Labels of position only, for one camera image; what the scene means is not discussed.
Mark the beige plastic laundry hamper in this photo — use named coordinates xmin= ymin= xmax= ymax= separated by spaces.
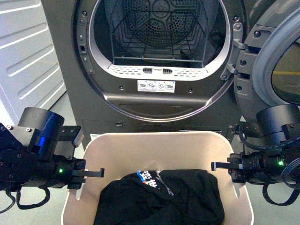
xmin=60 ymin=131 xmax=255 ymax=225

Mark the white corrugated appliance panel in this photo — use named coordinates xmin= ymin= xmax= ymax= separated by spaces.
xmin=0 ymin=0 xmax=66 ymax=125

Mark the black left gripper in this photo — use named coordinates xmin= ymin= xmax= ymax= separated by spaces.
xmin=28 ymin=155 xmax=105 ymax=189

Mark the grey round dryer door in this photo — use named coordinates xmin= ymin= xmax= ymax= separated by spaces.
xmin=213 ymin=0 xmax=300 ymax=128

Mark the white instruction sticker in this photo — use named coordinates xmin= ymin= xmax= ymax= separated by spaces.
xmin=137 ymin=80 xmax=176 ymax=93

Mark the dark grey tumble dryer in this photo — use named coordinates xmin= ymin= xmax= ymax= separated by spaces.
xmin=42 ymin=0 xmax=239 ymax=146

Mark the white label sticker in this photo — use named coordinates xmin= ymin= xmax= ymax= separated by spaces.
xmin=90 ymin=134 xmax=99 ymax=138

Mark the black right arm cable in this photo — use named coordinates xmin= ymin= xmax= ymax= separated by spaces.
xmin=262 ymin=180 xmax=300 ymax=206

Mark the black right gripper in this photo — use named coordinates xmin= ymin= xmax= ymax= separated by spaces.
xmin=211 ymin=151 xmax=286 ymax=184

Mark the black printed t-shirt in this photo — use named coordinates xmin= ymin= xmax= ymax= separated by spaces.
xmin=94 ymin=169 xmax=225 ymax=225

